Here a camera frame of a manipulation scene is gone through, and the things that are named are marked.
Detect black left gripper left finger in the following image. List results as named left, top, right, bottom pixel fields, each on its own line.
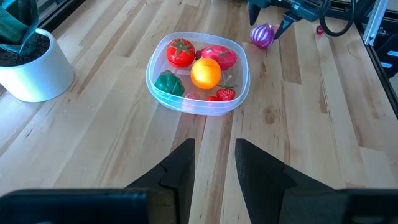
left=0, top=138, right=196, bottom=224

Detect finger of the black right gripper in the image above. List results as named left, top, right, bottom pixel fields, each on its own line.
left=248, top=0, right=262, bottom=26
left=274, top=12, right=302, bottom=40

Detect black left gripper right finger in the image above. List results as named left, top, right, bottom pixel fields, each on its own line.
left=234, top=138, right=398, bottom=224

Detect purple striped toy onion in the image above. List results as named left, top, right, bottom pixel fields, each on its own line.
left=250, top=22, right=275, bottom=49

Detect red toy dragon fruit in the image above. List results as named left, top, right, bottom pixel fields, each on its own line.
left=195, top=45, right=238, bottom=71

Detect small pink toy peach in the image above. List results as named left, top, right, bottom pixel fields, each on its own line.
left=185, top=91, right=203, bottom=101

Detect orange toy fruit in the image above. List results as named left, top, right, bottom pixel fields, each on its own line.
left=190, top=57, right=222, bottom=90

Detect red toy tomato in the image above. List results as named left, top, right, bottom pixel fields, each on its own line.
left=166, top=37, right=197, bottom=68

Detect red toy strawberry green leaves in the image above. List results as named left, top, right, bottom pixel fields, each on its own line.
left=216, top=75, right=239, bottom=102

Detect green toy bell pepper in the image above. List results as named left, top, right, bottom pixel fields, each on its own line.
left=154, top=70, right=185, bottom=97

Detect potted snake plant white pot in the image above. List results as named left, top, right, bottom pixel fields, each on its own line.
left=0, top=0, right=75, bottom=103

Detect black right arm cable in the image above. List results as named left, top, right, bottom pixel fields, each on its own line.
left=318, top=0, right=357, bottom=37

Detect silver aluminium extrusion post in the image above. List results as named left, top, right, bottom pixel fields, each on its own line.
left=363, top=0, right=389, bottom=46

